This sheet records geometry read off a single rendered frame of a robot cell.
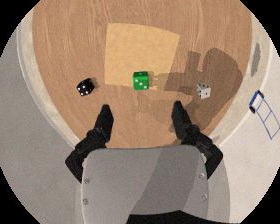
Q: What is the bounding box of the black die with white pips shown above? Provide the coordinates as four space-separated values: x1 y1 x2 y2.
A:
76 78 94 97

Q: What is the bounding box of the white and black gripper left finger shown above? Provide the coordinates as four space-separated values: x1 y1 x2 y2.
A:
65 104 114 184

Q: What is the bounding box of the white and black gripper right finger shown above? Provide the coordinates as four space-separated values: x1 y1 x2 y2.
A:
171 100 223 179

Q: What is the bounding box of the tan flat square mat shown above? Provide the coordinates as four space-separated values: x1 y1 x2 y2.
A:
105 23 181 91

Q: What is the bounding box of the green die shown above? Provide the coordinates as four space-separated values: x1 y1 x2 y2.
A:
133 71 149 90

